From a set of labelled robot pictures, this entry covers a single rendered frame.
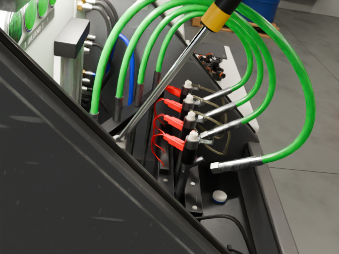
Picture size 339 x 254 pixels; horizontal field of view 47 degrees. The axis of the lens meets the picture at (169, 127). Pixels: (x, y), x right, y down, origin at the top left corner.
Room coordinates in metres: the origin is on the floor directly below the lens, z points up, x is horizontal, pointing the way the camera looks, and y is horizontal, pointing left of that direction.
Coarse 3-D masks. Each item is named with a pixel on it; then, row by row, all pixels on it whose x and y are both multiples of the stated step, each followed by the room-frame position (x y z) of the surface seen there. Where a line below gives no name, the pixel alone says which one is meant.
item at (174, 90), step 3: (168, 87) 0.93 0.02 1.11; (171, 87) 0.93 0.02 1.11; (174, 87) 0.93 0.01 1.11; (168, 90) 0.92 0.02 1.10; (171, 90) 0.92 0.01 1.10; (174, 90) 0.91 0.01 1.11; (177, 90) 0.91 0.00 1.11; (180, 90) 0.91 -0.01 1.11; (174, 93) 0.91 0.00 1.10; (177, 93) 0.91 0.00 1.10; (180, 93) 0.91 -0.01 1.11
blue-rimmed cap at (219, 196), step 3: (216, 192) 0.86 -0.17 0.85; (219, 192) 0.86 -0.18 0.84; (222, 192) 0.87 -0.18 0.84; (213, 195) 0.85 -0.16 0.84; (216, 195) 0.85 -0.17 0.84; (219, 195) 0.85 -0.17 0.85; (222, 195) 0.85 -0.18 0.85; (225, 195) 0.86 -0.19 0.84; (213, 198) 0.84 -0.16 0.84; (216, 198) 0.84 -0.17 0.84; (219, 198) 0.84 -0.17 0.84; (222, 198) 0.84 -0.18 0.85; (225, 198) 0.85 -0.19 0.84; (216, 201) 0.84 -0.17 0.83; (219, 201) 0.84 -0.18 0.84; (222, 201) 0.84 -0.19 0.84
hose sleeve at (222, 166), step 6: (252, 156) 0.56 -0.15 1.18; (258, 156) 0.55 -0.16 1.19; (222, 162) 0.57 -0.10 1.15; (228, 162) 0.56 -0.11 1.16; (234, 162) 0.56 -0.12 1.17; (240, 162) 0.56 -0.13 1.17; (246, 162) 0.55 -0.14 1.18; (252, 162) 0.55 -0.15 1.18; (258, 162) 0.55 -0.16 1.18; (222, 168) 0.56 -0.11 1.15; (228, 168) 0.56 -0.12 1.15; (234, 168) 0.56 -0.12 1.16; (240, 168) 0.55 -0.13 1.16
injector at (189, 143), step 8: (184, 144) 0.67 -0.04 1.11; (192, 144) 0.65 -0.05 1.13; (184, 152) 0.66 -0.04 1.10; (192, 152) 0.65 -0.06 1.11; (184, 160) 0.65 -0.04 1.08; (192, 160) 0.66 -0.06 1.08; (200, 160) 0.66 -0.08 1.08; (184, 168) 0.66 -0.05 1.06; (184, 176) 0.66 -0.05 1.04; (184, 184) 0.66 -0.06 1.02; (176, 192) 0.66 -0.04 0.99
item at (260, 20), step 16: (144, 0) 0.62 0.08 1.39; (128, 16) 0.62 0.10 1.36; (256, 16) 0.57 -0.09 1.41; (112, 32) 0.63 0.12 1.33; (272, 32) 0.56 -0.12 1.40; (288, 48) 0.55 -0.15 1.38; (96, 80) 0.64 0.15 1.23; (304, 80) 0.54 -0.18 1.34; (96, 96) 0.64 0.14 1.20; (96, 112) 0.64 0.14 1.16; (304, 128) 0.54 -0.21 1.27; (272, 160) 0.54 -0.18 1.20
